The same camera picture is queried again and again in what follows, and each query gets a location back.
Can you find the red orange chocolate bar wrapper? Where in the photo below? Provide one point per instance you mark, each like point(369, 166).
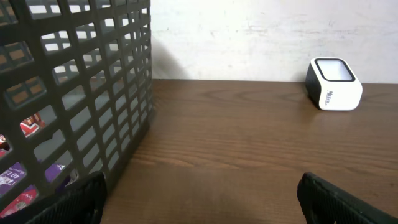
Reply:
point(30, 126)

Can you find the purple red noodle packet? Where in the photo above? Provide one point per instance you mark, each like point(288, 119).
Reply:
point(13, 175)

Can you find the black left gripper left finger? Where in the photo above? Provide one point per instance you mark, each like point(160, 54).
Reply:
point(82, 202)

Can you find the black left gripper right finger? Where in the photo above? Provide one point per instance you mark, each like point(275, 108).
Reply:
point(324, 203)

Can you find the dark grey plastic basket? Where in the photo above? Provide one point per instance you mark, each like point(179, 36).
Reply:
point(85, 67)

